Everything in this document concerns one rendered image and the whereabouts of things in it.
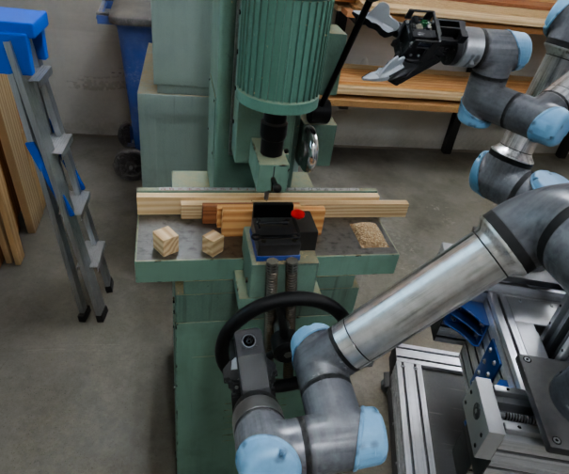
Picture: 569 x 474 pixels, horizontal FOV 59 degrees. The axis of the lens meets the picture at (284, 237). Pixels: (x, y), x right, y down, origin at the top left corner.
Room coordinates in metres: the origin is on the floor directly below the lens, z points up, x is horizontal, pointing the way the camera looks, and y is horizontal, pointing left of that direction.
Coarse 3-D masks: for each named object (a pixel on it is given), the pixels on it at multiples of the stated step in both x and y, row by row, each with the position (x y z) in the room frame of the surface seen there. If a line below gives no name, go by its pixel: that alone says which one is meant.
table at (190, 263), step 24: (144, 216) 0.97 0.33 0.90; (168, 216) 0.98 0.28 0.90; (144, 240) 0.88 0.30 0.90; (192, 240) 0.91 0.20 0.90; (240, 240) 0.93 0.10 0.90; (336, 240) 0.99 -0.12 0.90; (144, 264) 0.81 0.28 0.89; (168, 264) 0.82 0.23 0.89; (192, 264) 0.84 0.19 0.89; (216, 264) 0.85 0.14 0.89; (240, 264) 0.87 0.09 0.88; (336, 264) 0.93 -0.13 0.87; (360, 264) 0.94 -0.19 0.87; (384, 264) 0.96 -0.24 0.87; (240, 288) 0.80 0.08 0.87
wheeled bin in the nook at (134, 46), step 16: (112, 0) 2.91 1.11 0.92; (128, 0) 2.80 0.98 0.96; (144, 0) 2.83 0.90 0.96; (96, 16) 2.59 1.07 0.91; (112, 16) 2.54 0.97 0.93; (128, 16) 2.56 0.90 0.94; (144, 16) 2.59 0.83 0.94; (128, 32) 2.57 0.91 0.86; (144, 32) 2.59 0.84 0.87; (128, 48) 2.58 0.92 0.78; (144, 48) 2.60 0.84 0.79; (128, 64) 2.58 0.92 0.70; (128, 80) 2.59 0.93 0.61; (128, 96) 2.60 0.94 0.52; (128, 128) 2.95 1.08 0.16; (128, 144) 2.66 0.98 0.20; (128, 160) 2.58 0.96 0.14; (128, 176) 2.57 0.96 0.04
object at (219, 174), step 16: (224, 0) 1.19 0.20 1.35; (224, 16) 1.19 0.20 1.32; (224, 32) 1.19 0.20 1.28; (224, 48) 1.19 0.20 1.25; (224, 64) 1.19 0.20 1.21; (224, 80) 1.19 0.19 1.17; (224, 96) 1.19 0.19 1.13; (224, 112) 1.19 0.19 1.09; (208, 128) 1.37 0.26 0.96; (224, 128) 1.19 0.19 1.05; (208, 144) 1.39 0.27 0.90; (224, 144) 1.20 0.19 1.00; (208, 160) 1.37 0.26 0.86; (224, 160) 1.20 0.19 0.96; (208, 176) 1.35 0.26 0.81; (224, 176) 1.20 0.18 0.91; (240, 176) 1.21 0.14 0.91; (288, 176) 1.24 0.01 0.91
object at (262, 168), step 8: (256, 144) 1.09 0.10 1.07; (256, 152) 1.04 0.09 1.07; (256, 160) 1.02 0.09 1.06; (264, 160) 1.01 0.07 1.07; (272, 160) 1.02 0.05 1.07; (280, 160) 1.02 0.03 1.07; (256, 168) 1.01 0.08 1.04; (264, 168) 0.99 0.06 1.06; (272, 168) 1.00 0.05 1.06; (280, 168) 1.00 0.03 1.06; (288, 168) 1.01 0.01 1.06; (256, 176) 1.01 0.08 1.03; (264, 176) 0.99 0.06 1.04; (272, 176) 1.00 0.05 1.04; (280, 176) 1.00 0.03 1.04; (256, 184) 1.00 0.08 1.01; (264, 184) 0.99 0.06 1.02; (272, 184) 1.00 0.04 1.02; (280, 184) 1.00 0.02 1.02
